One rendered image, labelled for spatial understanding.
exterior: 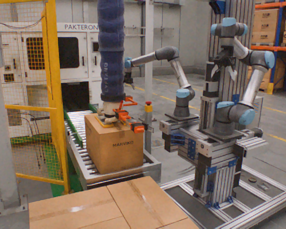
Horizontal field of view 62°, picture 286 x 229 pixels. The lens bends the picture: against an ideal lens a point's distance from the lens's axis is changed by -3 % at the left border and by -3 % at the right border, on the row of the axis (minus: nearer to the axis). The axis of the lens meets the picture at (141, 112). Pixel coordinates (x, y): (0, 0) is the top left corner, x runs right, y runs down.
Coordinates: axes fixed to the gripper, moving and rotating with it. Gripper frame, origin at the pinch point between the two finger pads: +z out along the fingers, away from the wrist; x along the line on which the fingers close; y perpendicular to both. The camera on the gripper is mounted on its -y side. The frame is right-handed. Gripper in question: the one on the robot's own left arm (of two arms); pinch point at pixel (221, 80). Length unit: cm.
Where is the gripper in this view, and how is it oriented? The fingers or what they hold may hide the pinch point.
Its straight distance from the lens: 151.4
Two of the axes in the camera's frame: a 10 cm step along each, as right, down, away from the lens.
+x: -6.7, -2.1, 7.1
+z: -0.1, 9.6, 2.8
